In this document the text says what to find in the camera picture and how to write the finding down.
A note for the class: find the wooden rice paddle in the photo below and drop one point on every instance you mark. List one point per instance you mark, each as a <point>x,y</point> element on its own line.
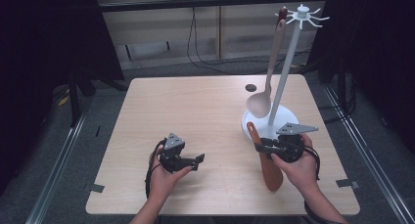
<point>272,175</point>

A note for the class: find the grey tape piece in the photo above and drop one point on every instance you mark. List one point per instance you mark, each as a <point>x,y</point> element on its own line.
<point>94,188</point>
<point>349,184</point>

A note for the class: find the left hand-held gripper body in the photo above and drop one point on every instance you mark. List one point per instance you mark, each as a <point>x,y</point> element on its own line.
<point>171,160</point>

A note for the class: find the dark round table grommet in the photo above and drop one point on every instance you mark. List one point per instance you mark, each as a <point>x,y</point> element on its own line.
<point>251,87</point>

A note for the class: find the dark curtain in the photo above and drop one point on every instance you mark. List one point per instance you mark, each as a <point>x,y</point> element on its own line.
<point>375,48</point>
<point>39,54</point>

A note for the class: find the metal floor rail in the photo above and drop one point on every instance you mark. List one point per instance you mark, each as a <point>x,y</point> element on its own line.
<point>55,171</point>
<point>375,162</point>

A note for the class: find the white utensil rack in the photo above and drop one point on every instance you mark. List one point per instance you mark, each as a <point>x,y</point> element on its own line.
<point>287,116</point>

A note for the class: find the black horizontal bar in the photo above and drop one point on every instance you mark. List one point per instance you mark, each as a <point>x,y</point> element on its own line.
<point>195,3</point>

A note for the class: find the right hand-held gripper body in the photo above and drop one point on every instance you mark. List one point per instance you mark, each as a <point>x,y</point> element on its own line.
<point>288,149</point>

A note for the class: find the person's left hand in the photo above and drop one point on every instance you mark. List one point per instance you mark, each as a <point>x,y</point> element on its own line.
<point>163,183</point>

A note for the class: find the beige silicone ladle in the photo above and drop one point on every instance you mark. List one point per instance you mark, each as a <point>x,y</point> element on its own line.
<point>259,105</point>

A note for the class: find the black metal stand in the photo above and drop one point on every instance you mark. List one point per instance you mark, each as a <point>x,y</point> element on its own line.
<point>74,100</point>

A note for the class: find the person's right hand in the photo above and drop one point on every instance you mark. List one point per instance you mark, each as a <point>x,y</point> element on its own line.
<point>301,173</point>

